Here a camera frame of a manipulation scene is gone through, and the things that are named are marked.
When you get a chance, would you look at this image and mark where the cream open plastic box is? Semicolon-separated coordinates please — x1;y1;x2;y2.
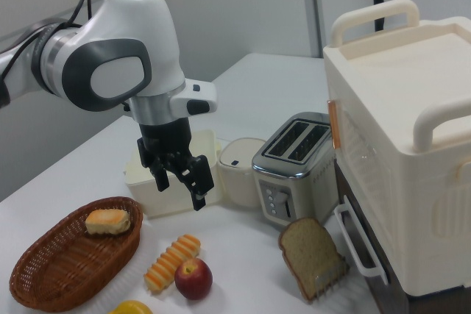
123;129;224;219

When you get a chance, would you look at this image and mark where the yellow banana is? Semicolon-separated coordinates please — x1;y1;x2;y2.
106;299;154;314

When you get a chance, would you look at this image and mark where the red apple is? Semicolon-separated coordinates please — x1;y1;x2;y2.
174;257;213;301

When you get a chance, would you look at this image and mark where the golden bread roll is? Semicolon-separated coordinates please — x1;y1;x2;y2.
85;208;132;237

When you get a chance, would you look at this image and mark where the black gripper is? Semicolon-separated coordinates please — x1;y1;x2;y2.
136;117;216;213

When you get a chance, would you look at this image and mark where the copper door handle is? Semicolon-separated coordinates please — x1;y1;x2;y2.
326;99;340;151

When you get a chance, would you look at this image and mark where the chrome two-slot toaster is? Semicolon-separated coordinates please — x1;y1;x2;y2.
251;111;339;225

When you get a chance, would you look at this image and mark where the dark robot arm cable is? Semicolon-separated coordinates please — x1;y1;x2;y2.
0;0;93;109

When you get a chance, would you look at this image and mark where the orange striped twisted bread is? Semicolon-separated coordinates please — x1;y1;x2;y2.
143;233;202;295

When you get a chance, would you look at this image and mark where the white cabinet handle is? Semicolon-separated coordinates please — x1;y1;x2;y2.
333;203;389;286

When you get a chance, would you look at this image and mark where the brown wicker basket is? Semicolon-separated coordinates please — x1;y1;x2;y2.
9;196;144;313

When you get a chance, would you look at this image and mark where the large cream box with handles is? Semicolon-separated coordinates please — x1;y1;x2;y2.
322;0;471;299

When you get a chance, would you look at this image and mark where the brown bread slice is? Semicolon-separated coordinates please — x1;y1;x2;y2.
277;217;350;302

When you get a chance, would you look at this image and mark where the small cream lidded container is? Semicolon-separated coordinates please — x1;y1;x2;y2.
219;137;268;207

